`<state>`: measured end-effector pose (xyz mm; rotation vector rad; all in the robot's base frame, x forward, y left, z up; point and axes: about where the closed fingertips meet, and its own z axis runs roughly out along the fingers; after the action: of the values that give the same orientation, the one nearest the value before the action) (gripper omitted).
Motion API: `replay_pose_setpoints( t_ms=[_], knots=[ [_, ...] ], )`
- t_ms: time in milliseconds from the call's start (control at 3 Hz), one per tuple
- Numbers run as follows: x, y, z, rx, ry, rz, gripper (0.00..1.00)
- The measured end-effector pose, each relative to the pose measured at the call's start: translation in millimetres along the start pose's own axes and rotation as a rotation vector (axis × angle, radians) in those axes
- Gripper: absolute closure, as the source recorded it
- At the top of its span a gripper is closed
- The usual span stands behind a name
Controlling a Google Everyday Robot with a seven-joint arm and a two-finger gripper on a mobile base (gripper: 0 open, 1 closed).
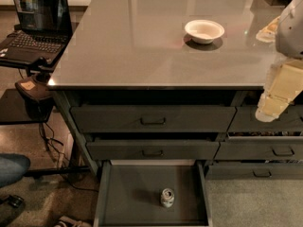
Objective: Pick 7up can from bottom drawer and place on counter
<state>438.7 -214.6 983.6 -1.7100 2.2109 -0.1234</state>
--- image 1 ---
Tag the black shoe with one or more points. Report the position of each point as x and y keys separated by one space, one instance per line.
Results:
x=13 y=200

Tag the grey bottom right drawer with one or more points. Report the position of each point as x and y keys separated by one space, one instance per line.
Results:
x=257 y=172

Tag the grey middle right drawer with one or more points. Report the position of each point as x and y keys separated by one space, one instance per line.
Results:
x=261 y=148

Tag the white paper bowl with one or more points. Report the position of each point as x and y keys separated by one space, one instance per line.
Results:
x=204 y=31

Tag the grey top left drawer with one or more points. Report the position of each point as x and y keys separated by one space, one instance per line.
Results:
x=180 y=118

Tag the black open laptop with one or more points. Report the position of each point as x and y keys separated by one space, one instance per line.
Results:
x=45 y=31

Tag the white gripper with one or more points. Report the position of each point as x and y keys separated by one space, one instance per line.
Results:
x=290 y=35

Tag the grey top right drawer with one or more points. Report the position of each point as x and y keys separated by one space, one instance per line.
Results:
x=245 y=121

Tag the white sneaker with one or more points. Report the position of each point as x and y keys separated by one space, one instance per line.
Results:
x=65 y=221

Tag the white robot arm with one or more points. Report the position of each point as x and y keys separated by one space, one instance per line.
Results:
x=286 y=32

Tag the silver 7up soda can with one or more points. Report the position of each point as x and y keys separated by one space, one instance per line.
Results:
x=167 y=197

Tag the grey middle left drawer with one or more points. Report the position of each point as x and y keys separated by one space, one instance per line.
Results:
x=151 y=149

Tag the open grey bottom drawer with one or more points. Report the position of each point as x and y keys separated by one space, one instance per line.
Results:
x=129 y=196

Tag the black laptop stand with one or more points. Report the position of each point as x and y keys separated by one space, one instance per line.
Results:
x=29 y=101

